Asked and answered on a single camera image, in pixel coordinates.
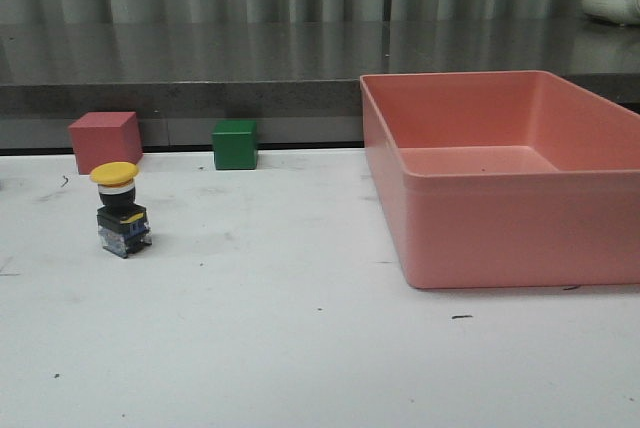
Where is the green cube block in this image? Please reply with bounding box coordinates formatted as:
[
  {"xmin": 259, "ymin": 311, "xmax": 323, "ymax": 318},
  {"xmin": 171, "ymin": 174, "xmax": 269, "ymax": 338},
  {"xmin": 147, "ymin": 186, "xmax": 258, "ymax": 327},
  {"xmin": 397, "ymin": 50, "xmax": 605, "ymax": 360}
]
[{"xmin": 212, "ymin": 119, "xmax": 258, "ymax": 170}]

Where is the pink cube block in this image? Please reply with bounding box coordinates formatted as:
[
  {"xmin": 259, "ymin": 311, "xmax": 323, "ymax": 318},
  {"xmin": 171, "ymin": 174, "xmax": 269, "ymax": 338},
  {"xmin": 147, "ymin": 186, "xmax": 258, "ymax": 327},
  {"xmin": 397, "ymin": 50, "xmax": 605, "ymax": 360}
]
[{"xmin": 68, "ymin": 112, "xmax": 143, "ymax": 175}]

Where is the yellow mushroom push button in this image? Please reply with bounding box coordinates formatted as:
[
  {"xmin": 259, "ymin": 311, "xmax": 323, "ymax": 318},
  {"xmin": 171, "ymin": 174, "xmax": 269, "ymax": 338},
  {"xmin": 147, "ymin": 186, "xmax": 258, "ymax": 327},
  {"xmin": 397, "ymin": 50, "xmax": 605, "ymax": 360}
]
[{"xmin": 90, "ymin": 161, "xmax": 152, "ymax": 259}]

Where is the pink plastic bin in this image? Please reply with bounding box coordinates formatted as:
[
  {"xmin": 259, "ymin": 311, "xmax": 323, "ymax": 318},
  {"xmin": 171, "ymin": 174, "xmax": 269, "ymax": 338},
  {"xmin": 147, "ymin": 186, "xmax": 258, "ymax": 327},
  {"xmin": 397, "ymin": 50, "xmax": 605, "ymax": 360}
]
[{"xmin": 360, "ymin": 71, "xmax": 639, "ymax": 289}]

